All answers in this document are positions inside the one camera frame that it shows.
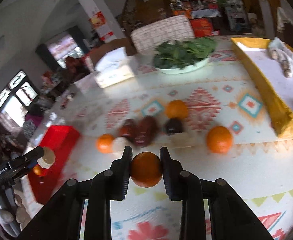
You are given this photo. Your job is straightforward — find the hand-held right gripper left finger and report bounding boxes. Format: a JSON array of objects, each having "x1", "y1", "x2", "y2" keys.
[{"x1": 18, "y1": 145, "x2": 133, "y2": 240}]

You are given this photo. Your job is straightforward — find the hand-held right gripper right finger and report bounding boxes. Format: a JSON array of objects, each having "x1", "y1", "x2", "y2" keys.
[{"x1": 160, "y1": 147, "x2": 274, "y2": 240}]

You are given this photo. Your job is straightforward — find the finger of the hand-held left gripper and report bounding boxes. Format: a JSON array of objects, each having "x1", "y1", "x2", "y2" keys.
[
  {"x1": 10, "y1": 147, "x2": 45, "y2": 168},
  {"x1": 14, "y1": 164, "x2": 37, "y2": 180}
]

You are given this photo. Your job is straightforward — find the red tray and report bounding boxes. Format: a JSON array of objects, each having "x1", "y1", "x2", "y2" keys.
[{"x1": 28, "y1": 125, "x2": 80, "y2": 204}]

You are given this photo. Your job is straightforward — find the dark red plum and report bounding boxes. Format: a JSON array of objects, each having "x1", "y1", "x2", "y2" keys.
[
  {"x1": 119, "y1": 119, "x2": 137, "y2": 138},
  {"x1": 133, "y1": 115, "x2": 159, "y2": 147},
  {"x1": 163, "y1": 117, "x2": 184, "y2": 135}
]

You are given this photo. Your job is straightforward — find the arched pane window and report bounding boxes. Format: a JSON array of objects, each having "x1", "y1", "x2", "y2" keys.
[{"x1": 0, "y1": 70, "x2": 39, "y2": 110}]

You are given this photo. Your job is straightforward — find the red patterned cloth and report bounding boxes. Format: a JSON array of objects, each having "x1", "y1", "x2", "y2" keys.
[{"x1": 65, "y1": 56, "x2": 88, "y2": 79}]

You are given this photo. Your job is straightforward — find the white oval plate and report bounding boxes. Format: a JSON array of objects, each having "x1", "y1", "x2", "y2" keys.
[{"x1": 157, "y1": 55, "x2": 209, "y2": 75}]

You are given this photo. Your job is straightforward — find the white tissue box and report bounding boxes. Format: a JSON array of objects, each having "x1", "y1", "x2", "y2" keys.
[{"x1": 94, "y1": 46, "x2": 135, "y2": 88}]

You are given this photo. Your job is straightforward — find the spinach leaves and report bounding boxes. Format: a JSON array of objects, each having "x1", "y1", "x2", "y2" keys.
[{"x1": 154, "y1": 37, "x2": 217, "y2": 69}]

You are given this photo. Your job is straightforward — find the yellow box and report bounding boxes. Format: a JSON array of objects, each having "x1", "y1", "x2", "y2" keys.
[{"x1": 230, "y1": 37, "x2": 293, "y2": 138}]

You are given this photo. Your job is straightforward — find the brown covered chair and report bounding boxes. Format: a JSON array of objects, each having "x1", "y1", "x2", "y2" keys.
[{"x1": 86, "y1": 38, "x2": 134, "y2": 64}]

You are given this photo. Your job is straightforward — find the white patterned chair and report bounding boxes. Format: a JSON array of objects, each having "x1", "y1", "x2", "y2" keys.
[{"x1": 131, "y1": 15, "x2": 195, "y2": 54}]

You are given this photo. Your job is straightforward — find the red gift boxes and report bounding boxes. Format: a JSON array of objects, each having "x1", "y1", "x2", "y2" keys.
[{"x1": 190, "y1": 17, "x2": 213, "y2": 37}]

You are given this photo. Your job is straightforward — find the wooden staircase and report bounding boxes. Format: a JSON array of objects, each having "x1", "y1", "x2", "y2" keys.
[{"x1": 121, "y1": 0, "x2": 149, "y2": 30}]

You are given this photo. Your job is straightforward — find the blue checkered cloth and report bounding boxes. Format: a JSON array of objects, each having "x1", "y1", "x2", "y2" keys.
[{"x1": 189, "y1": 9, "x2": 221, "y2": 19}]

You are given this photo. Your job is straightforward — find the white crumpled cloth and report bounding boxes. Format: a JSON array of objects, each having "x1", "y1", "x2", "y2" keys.
[{"x1": 267, "y1": 37, "x2": 293, "y2": 83}]

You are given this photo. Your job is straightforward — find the white storage rack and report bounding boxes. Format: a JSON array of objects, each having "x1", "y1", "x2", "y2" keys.
[{"x1": 225, "y1": 0, "x2": 249, "y2": 33}]

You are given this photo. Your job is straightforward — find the cluttered goods shelf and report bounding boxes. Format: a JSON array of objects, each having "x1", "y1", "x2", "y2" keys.
[{"x1": 169, "y1": 0, "x2": 222, "y2": 18}]

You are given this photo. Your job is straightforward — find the red wall calendar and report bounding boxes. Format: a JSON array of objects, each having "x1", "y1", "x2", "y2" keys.
[{"x1": 89, "y1": 11, "x2": 114, "y2": 40}]

